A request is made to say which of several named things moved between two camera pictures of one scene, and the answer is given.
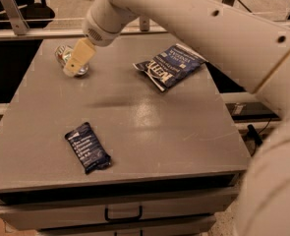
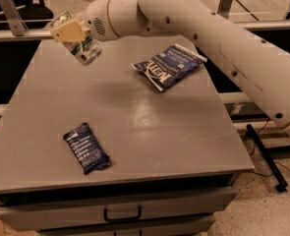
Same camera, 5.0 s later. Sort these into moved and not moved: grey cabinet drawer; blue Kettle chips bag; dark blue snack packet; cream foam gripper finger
Moved: cream foam gripper finger
Not moved: dark blue snack packet; blue Kettle chips bag; grey cabinet drawer
